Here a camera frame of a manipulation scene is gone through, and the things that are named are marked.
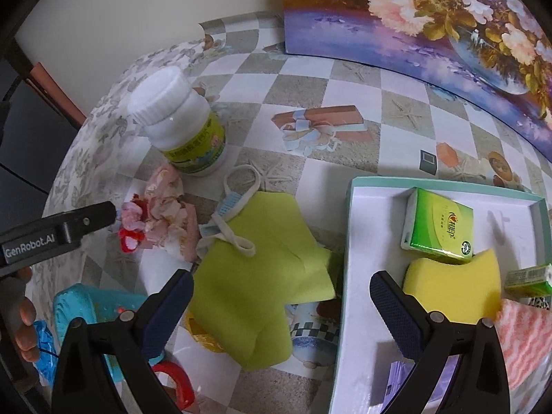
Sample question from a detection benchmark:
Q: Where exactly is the pink floral scrunchie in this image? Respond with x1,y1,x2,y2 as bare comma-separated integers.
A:
118,165,199,263

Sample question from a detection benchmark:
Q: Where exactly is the flower painting canvas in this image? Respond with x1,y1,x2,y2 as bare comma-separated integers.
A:
283,0,551,155

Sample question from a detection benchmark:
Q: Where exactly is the person's left hand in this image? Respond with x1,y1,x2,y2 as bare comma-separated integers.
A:
12,266,42,364

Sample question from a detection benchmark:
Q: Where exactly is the dark cabinet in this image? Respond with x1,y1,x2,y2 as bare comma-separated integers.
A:
0,57,87,234

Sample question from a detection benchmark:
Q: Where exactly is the yellow sponge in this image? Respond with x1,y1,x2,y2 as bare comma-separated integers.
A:
402,249,502,324

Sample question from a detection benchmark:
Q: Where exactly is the pink white striped cloth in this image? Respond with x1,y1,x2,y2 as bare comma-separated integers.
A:
495,299,551,390

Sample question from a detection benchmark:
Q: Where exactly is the grey floral white blanket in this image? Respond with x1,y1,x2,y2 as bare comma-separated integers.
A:
26,40,205,321

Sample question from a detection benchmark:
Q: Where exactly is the teal edged white tray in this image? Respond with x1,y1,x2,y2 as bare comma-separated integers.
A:
329,177,551,413

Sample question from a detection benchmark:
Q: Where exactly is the purple wipe packet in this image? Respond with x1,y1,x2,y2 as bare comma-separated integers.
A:
383,355,459,407

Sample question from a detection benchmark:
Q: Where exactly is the red tape ring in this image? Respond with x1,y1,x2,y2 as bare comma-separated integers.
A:
151,359,197,411

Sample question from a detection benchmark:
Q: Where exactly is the white pill bottle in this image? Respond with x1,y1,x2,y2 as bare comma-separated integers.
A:
127,66,226,176

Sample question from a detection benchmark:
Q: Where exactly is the green tissue pack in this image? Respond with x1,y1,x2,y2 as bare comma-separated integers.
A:
401,188,473,264
504,264,552,298

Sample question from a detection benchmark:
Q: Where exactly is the green microfibre cloth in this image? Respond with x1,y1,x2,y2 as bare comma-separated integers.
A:
189,191,339,370

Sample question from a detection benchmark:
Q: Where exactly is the teal plastic toy box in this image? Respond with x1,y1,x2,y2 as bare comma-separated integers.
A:
52,282,168,397

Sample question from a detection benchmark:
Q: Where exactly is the blue face mask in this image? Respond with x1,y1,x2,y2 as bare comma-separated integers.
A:
195,164,263,260

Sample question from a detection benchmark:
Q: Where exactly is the checkered patterned tablecloth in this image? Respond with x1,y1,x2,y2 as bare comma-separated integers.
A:
107,10,552,414

